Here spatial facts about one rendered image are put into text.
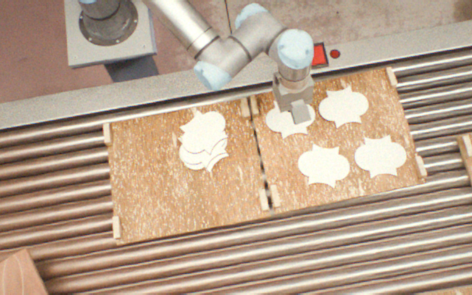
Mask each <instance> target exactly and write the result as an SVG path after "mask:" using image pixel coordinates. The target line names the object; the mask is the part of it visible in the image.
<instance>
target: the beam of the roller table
mask: <svg viewBox="0 0 472 295"><path fill-rule="evenodd" d="M334 49H335V50H339V51H340V53H341V55H340V57H339V58H337V59H333V58H331V57H330V55H329V53H330V51H331V50H334ZM325 50H326V53H327V56H328V62H329V67H326V68H321V69H312V70H311V77H317V76H326V75H331V74H335V73H344V72H349V71H354V70H359V69H367V68H372V67H377V66H386V65H391V64H396V62H405V61H410V60H414V59H423V58H427V57H432V56H437V55H446V54H451V53H456V52H464V51H469V50H472V20H468V21H463V22H458V23H449V24H444V25H439V26H435V27H425V28H421V29H416V30H408V31H407V32H402V33H397V34H389V35H384V36H379V37H371V38H365V39H360V40H356V41H347V42H343V43H338V44H329V45H325ZM278 71H279V70H278V63H277V62H276V61H275V60H274V59H272V58H270V57H269V56H264V57H259V58H255V59H254V60H252V61H251V62H250V64H249V65H248V66H246V67H245V68H244V69H243V70H242V71H241V72H239V73H237V74H236V75H235V76H234V77H233V79H232V81H231V82H228V83H227V84H226V85H225V86H223V87H222V88H221V89H219V90H218V91H212V90H210V89H207V88H206V87H205V86H204V85H203V84H202V83H201V82H200V81H199V78H198V77H197V76H196V74H195V72H194V69H190V70H185V71H180V72H176V73H166V74H162V75H157V76H149V77H143V78H139V79H134V80H130V81H125V82H120V83H115V84H106V85H101V86H97V87H89V88H84V89H78V90H74V91H65V92H60V93H55V94H46V95H41V97H36V98H28V99H23V100H18V101H10V102H5V103H0V133H7V132H11V131H17V130H25V129H29V128H30V127H35V126H43V125H48V124H53V123H61V122H67V121H72V120H76V119H86V118H90V117H95V116H103V115H108V114H113V113H118V112H122V111H126V110H132V109H137V108H146V107H151V106H155V105H163V104H168V103H173V102H178V101H187V100H191V99H197V98H205V97H210V96H215V95H216V94H224V93H229V92H233V91H242V90H247V89H252V88H256V87H266V86H270V85H273V73H276V72H278Z"/></svg>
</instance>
